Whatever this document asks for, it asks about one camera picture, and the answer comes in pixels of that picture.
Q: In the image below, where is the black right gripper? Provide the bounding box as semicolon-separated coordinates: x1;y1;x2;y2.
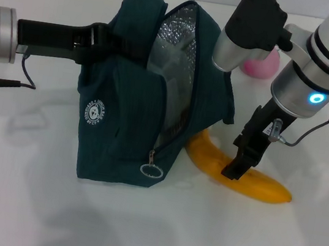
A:
220;92;298;188

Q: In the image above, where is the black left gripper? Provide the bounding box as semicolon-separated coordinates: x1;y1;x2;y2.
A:
12;10;156;75

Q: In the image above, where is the yellow banana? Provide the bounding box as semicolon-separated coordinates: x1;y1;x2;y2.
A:
179;128;301;207

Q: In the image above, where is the dark teal insulated lunch bag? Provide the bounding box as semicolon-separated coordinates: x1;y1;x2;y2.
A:
64;0;254;202

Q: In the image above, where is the pink peach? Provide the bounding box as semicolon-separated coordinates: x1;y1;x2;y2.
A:
241;42;281;81

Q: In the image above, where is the right gripper grey cable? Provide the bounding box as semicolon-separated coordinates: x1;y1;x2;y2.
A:
268;96;329;154

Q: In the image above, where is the gripper grey cable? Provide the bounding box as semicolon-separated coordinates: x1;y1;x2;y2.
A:
268;96;329;154
0;48;41;92

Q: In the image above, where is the left gripper grey cable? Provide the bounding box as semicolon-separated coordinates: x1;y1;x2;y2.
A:
0;48;41;92

